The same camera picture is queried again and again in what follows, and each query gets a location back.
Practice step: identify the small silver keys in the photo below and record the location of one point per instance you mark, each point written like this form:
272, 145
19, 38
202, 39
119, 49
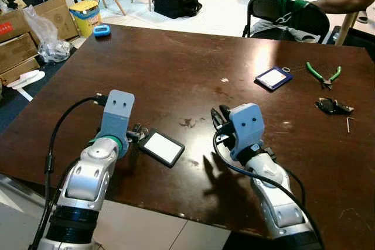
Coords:
141, 137

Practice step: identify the black card holder key tag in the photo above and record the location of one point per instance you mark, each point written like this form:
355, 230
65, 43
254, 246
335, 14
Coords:
162, 149

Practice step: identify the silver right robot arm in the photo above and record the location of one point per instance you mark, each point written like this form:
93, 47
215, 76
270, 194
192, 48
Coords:
275, 200

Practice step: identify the blue card holder key tag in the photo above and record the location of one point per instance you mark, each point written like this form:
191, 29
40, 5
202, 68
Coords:
273, 78

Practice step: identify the black key bunch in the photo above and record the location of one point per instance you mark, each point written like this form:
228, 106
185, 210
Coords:
331, 106

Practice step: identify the white plastic part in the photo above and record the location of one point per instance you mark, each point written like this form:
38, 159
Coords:
28, 78

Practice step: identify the small metal allen key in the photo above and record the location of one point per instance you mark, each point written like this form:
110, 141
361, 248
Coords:
348, 124

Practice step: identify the yellow plastic bucket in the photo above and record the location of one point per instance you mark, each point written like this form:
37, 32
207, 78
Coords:
85, 19

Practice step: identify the black folding chair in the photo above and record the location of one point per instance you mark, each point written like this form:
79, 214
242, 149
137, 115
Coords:
310, 19

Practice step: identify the clear plastic bag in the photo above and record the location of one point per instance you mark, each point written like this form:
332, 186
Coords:
47, 39

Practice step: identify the stacked flat cardboard boxes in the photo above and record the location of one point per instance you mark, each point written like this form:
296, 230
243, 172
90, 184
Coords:
17, 57

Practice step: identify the open brown cardboard box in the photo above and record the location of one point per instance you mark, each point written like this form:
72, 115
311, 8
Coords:
53, 16

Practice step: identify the wooden stool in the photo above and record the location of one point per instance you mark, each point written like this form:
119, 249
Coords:
345, 27

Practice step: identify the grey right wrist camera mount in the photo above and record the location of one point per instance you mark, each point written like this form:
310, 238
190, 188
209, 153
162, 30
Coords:
246, 128

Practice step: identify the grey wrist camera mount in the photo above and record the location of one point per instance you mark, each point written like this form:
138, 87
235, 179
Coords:
246, 128
117, 115

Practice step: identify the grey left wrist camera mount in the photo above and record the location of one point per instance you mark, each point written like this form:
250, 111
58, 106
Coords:
117, 115

